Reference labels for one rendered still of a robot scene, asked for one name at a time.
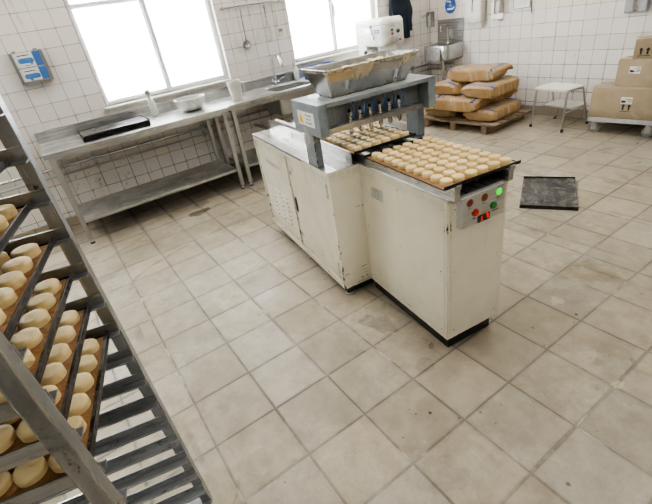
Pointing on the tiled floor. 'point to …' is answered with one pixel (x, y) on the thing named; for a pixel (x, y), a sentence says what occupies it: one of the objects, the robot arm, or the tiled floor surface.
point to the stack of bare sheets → (549, 193)
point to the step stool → (561, 99)
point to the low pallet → (476, 121)
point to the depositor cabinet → (318, 207)
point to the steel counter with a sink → (273, 91)
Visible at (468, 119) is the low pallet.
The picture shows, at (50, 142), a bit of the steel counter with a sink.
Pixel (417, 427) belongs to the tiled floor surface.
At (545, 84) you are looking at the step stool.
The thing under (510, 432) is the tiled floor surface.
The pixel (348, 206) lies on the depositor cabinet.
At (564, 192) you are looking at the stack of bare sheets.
